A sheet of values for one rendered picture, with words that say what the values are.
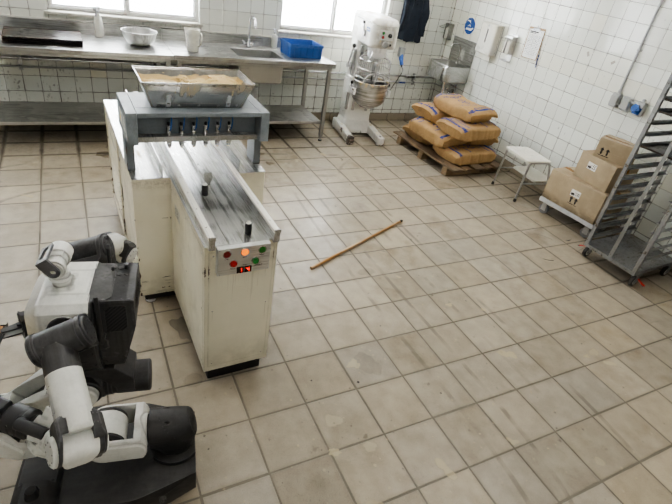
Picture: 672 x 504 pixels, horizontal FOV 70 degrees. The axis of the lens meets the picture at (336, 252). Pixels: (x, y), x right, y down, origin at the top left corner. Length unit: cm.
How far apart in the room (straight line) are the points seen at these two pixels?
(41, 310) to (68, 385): 27
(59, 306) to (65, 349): 17
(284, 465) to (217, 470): 29
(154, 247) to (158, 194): 33
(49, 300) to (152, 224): 128
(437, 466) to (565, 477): 64
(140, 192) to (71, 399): 149
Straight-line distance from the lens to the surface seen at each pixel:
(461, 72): 677
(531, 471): 274
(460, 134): 549
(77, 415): 142
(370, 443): 252
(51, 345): 149
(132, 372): 186
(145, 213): 277
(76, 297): 161
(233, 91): 265
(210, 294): 226
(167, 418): 209
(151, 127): 266
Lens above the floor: 200
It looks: 32 degrees down
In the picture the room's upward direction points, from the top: 10 degrees clockwise
